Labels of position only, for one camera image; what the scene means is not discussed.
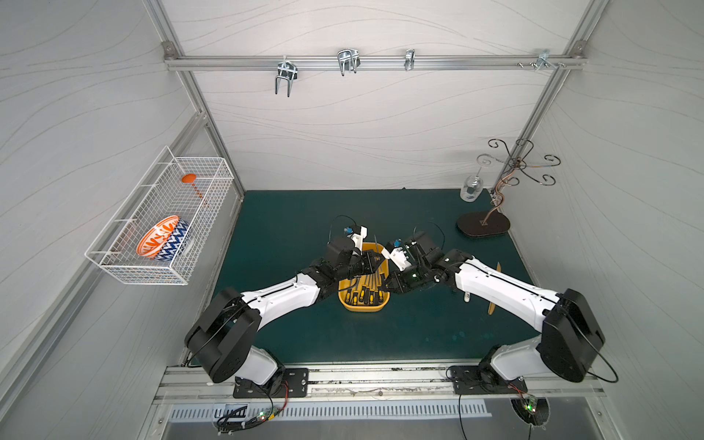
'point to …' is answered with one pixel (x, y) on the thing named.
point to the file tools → (368, 290)
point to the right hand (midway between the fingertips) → (384, 285)
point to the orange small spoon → (190, 178)
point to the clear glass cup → (471, 188)
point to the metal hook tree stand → (493, 223)
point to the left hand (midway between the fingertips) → (386, 258)
